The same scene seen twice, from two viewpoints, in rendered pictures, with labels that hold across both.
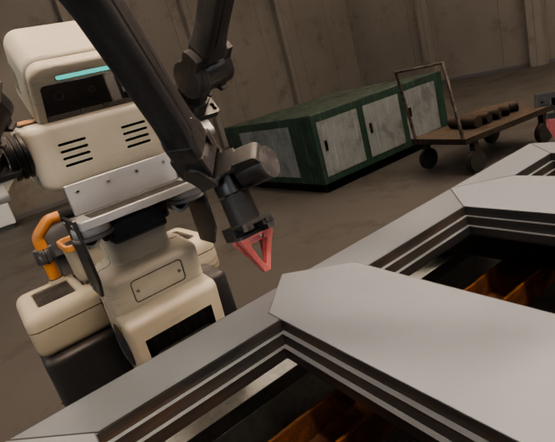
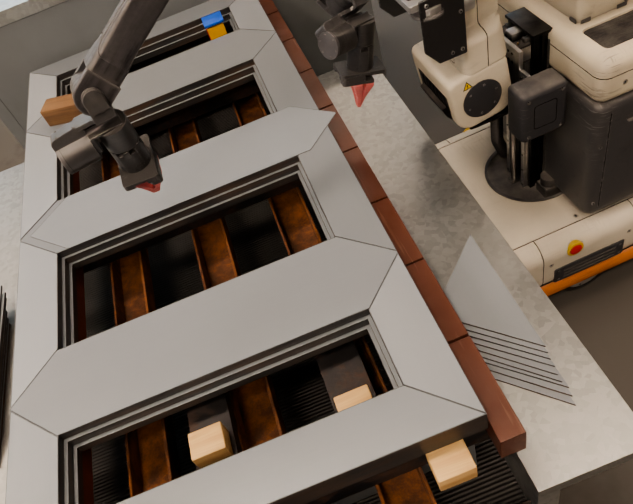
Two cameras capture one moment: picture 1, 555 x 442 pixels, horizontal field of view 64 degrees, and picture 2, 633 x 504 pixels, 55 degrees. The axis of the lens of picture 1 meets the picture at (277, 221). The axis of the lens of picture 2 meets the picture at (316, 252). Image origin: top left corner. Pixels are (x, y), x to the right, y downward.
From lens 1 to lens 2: 163 cm
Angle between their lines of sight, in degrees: 96
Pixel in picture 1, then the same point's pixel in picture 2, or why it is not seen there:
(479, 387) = (169, 164)
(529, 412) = not seen: hidden behind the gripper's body
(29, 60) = not seen: outside the picture
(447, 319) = (209, 170)
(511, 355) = (172, 179)
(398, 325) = (223, 153)
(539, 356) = (164, 186)
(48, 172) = not seen: outside the picture
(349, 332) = (236, 136)
